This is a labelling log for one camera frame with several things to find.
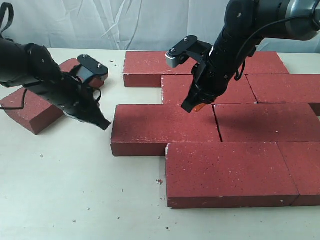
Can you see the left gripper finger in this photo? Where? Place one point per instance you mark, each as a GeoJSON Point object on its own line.
{"type": "Point", "coordinates": [94, 117]}

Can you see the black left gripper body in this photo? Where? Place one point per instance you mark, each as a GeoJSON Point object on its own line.
{"type": "Point", "coordinates": [72, 96]}

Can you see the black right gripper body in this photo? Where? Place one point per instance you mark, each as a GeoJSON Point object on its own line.
{"type": "Point", "coordinates": [208, 84]}

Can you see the large red brick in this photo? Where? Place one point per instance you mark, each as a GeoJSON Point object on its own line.
{"type": "Point", "coordinates": [227, 175]}
{"type": "Point", "coordinates": [147, 129]}

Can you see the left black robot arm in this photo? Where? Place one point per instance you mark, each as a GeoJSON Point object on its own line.
{"type": "Point", "coordinates": [32, 67]}

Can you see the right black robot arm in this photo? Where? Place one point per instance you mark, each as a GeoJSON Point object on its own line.
{"type": "Point", "coordinates": [246, 24]}

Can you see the right second-row red brick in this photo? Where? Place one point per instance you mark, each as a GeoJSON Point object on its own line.
{"type": "Point", "coordinates": [286, 89]}

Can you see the right third-row red brick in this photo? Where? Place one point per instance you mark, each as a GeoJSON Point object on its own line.
{"type": "Point", "coordinates": [271, 122]}

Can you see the blue-grey backdrop cloth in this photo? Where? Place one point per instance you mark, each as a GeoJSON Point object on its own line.
{"type": "Point", "coordinates": [145, 25]}

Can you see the red and white crumb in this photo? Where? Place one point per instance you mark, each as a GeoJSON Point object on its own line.
{"type": "Point", "coordinates": [159, 181]}

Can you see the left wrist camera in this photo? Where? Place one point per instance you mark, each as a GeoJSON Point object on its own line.
{"type": "Point", "coordinates": [90, 71]}

